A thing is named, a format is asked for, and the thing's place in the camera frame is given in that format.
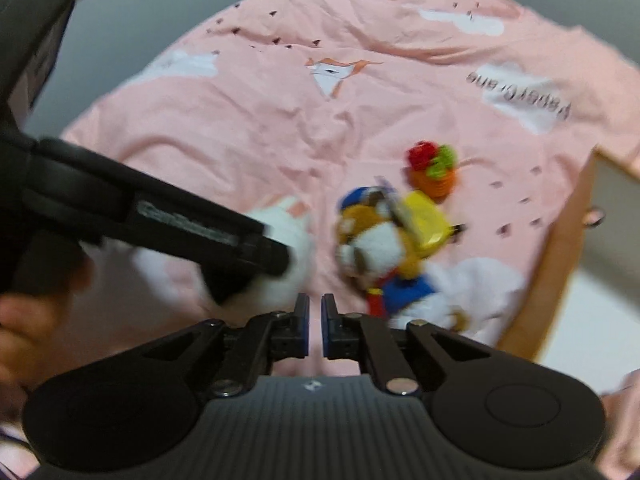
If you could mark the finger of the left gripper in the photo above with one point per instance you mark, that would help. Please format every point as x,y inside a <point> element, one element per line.
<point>228,273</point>

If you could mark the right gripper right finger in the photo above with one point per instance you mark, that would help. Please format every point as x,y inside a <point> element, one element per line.
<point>340,332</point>

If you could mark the plush duck doll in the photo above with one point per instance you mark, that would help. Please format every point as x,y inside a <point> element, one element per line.
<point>378,255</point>

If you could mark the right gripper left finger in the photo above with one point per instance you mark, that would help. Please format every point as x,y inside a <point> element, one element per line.
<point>290,331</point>

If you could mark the person's left hand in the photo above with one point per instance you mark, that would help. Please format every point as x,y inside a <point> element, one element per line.
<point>28,324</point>

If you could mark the white fluffy plush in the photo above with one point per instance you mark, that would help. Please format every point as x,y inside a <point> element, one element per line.
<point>199,229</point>

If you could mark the pink patterned bed duvet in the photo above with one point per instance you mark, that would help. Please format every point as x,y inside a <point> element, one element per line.
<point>148,379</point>

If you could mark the white box with orange rim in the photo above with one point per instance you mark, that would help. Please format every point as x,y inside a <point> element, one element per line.
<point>580,315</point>

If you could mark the crocheted red green orange toy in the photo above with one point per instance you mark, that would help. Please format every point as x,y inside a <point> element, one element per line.
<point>432,169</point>

